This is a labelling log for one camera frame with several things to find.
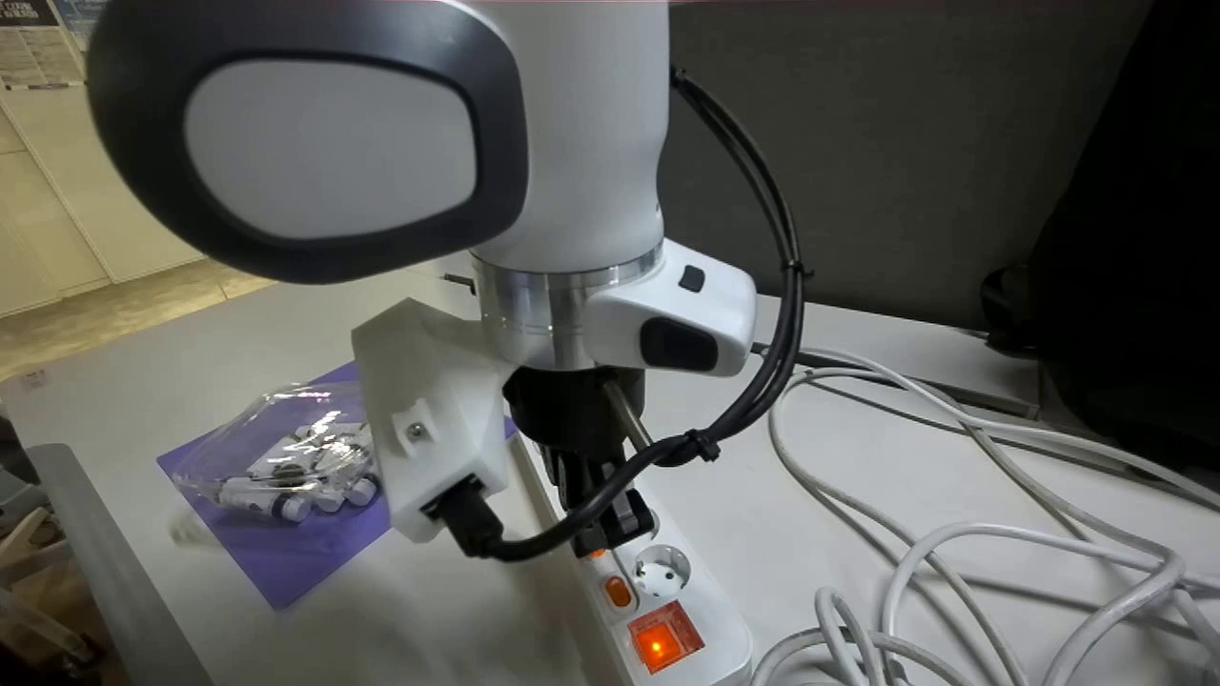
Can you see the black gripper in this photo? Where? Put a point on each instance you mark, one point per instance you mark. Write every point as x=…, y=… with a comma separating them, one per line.
x=572, y=412

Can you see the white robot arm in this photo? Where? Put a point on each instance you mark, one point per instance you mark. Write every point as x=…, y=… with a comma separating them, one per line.
x=419, y=153

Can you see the white multi-socket power strip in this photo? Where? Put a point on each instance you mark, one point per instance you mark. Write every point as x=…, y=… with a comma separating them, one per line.
x=660, y=613

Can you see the grey partition panel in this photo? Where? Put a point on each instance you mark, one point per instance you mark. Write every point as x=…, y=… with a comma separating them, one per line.
x=877, y=140

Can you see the black office chair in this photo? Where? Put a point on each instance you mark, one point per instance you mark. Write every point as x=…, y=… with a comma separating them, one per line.
x=1131, y=269

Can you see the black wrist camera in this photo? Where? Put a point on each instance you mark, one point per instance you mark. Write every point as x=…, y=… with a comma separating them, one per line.
x=463, y=521

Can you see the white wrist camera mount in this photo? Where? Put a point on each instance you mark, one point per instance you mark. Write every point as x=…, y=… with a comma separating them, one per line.
x=433, y=407

